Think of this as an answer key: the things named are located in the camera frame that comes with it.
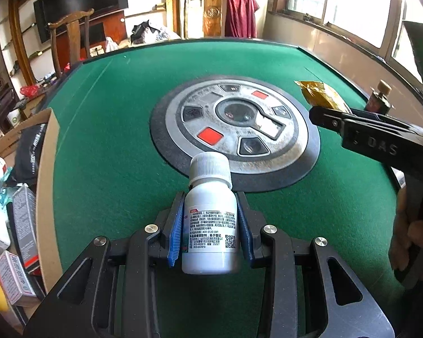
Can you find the black pouch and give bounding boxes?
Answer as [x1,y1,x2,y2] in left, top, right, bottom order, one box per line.
[12,123,50,186]

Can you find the round grey control panel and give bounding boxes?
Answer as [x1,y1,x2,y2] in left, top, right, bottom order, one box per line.
[149,75,322,193]

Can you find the small white box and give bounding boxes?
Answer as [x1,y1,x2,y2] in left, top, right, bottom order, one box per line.
[0,250,38,306]

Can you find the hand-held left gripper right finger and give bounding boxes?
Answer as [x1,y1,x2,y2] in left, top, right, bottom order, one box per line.
[234,191,397,338]

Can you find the black bag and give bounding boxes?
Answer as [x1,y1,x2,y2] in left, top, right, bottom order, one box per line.
[130,20,153,45]

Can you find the person's right hand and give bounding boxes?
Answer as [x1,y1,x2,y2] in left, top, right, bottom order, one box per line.
[389,186,423,272]

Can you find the carved wooden chair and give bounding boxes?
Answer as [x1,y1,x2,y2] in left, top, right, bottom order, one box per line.
[178,0,230,40]

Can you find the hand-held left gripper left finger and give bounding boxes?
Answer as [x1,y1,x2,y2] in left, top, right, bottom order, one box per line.
[23,190,187,338]

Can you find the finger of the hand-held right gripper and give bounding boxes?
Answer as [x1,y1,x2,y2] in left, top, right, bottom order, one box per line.
[309,105,421,137]

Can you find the window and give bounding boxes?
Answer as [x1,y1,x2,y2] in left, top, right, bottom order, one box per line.
[278,0,423,75]

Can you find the white wall shelf unit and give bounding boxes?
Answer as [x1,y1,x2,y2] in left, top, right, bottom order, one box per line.
[0,0,52,90]

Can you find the gold foil packet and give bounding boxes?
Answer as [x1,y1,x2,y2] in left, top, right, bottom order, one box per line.
[294,79,354,114]

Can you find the cardboard box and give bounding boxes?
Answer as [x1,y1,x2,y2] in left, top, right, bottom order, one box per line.
[0,108,65,326]

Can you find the black television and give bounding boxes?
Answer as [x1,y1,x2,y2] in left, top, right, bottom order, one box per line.
[33,0,129,43]

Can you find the dark red small bottle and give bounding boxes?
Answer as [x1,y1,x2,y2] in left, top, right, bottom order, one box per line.
[364,79,393,115]

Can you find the grey box with red end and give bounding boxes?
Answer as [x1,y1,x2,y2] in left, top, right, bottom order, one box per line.
[12,184,40,273]

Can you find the large white plastic bottle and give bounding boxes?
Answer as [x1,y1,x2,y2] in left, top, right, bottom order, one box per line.
[181,152,242,276]

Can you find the dark red cloth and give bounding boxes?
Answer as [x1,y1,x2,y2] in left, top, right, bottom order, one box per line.
[226,0,260,39]

